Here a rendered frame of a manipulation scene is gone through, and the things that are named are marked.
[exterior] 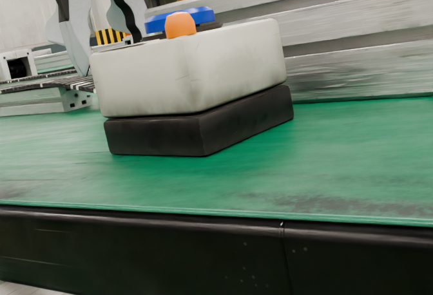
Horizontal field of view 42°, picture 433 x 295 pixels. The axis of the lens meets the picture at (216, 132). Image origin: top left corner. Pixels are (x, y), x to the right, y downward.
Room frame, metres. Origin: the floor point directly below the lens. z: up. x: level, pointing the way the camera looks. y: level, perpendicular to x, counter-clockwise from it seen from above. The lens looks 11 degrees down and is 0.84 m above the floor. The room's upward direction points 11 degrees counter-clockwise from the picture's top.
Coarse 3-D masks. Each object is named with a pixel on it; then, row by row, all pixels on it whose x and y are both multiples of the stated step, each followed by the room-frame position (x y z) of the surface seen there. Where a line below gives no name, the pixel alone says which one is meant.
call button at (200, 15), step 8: (192, 8) 0.31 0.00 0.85; (200, 8) 0.31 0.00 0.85; (208, 8) 0.32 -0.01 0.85; (152, 16) 0.31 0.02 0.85; (160, 16) 0.31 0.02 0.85; (192, 16) 0.31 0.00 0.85; (200, 16) 0.31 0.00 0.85; (208, 16) 0.31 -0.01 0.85; (144, 24) 0.32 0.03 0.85; (152, 24) 0.31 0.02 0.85; (160, 24) 0.31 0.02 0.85; (152, 32) 0.31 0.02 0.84
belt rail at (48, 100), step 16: (0, 96) 0.72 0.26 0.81; (16, 96) 0.69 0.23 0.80; (32, 96) 0.67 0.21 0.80; (48, 96) 0.64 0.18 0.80; (64, 96) 0.63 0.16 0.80; (80, 96) 0.64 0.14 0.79; (0, 112) 0.73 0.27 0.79; (16, 112) 0.70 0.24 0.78; (32, 112) 0.67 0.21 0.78; (48, 112) 0.65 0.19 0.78; (64, 112) 0.63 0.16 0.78
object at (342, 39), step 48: (192, 0) 0.43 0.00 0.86; (240, 0) 0.39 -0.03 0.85; (288, 0) 0.38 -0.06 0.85; (336, 0) 0.36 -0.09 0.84; (384, 0) 0.32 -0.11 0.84; (432, 0) 0.30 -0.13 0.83; (288, 48) 0.39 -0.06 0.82; (336, 48) 0.36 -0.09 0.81; (384, 48) 0.33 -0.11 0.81; (432, 48) 0.31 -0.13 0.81; (336, 96) 0.35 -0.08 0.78; (384, 96) 0.33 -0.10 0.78
